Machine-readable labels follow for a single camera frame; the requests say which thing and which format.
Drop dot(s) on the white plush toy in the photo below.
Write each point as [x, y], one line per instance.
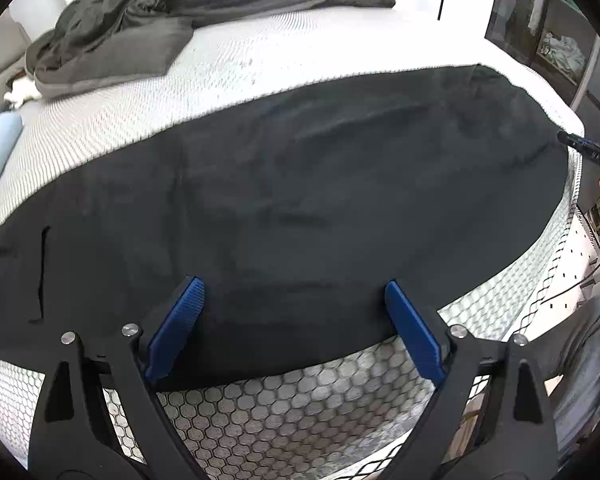
[22, 92]

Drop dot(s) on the beige padded headboard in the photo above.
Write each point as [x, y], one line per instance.
[0, 65]

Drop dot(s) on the honeycomb patterned bed mattress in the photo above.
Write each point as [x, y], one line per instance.
[280, 50]

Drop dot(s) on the dark shelf cabinet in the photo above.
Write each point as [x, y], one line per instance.
[545, 20]

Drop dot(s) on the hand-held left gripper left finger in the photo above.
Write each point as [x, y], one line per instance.
[177, 330]

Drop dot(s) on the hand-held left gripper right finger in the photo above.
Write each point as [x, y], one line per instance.
[415, 332]

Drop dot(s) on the person's grey trouser leg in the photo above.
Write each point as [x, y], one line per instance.
[585, 360]

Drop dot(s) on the black pants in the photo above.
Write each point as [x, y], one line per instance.
[290, 185]

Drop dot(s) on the dark grey blanket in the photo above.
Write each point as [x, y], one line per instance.
[155, 25]

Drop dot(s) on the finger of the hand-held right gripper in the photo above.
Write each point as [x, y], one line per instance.
[587, 146]

